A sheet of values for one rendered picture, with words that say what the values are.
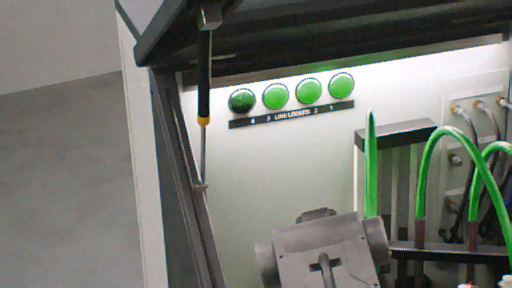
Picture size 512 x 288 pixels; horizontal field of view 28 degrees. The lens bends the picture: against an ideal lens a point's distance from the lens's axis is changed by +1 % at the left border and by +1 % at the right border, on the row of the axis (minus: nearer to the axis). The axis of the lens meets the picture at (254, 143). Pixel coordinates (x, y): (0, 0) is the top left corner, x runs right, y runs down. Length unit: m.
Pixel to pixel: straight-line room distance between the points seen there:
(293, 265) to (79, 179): 3.72
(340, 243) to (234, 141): 0.92
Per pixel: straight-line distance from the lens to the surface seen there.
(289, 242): 0.83
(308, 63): 1.68
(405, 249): 1.81
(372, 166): 1.44
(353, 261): 0.80
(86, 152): 4.74
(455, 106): 1.85
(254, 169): 1.76
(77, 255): 3.95
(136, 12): 1.79
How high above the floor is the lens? 2.06
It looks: 26 degrees down
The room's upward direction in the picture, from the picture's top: 3 degrees counter-clockwise
